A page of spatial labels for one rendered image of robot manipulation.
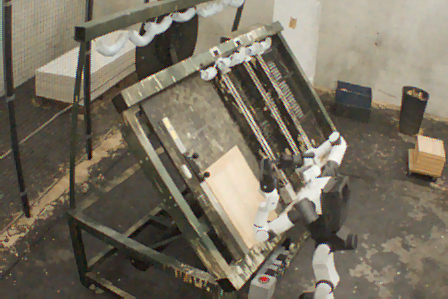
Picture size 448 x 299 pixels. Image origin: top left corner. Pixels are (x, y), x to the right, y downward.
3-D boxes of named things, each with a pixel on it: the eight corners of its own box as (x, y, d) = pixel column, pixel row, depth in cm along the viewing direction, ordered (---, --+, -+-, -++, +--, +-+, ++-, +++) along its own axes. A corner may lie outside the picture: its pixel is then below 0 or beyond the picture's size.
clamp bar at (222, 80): (284, 205, 351) (311, 194, 337) (198, 56, 341) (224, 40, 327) (289, 198, 359) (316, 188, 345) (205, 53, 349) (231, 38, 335)
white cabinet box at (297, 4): (303, 118, 704) (317, -18, 614) (264, 110, 719) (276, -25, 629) (310, 103, 757) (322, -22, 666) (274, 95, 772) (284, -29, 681)
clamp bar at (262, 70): (311, 171, 396) (334, 161, 382) (235, 40, 386) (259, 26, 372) (315, 166, 404) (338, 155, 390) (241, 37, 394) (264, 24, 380)
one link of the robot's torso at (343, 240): (359, 243, 294) (356, 221, 290) (353, 254, 284) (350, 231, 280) (321, 246, 309) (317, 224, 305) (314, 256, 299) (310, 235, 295)
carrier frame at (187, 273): (223, 355, 312) (233, 287, 275) (80, 283, 366) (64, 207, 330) (325, 217, 489) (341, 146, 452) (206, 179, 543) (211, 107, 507)
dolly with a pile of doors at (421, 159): (438, 184, 554) (446, 157, 536) (405, 178, 567) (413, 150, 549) (435, 163, 606) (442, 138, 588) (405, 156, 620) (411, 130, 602)
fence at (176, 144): (241, 256, 296) (246, 255, 294) (157, 122, 288) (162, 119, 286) (244, 252, 300) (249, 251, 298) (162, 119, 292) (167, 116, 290)
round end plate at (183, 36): (139, 111, 339) (145, 0, 304) (133, 109, 341) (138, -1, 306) (199, 77, 403) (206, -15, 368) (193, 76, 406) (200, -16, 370)
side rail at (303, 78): (327, 144, 450) (337, 140, 444) (267, 38, 441) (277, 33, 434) (330, 141, 457) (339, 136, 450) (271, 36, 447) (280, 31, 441)
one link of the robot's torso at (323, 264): (340, 283, 316) (340, 231, 301) (332, 297, 301) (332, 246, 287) (321, 281, 323) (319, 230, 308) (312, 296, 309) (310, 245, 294)
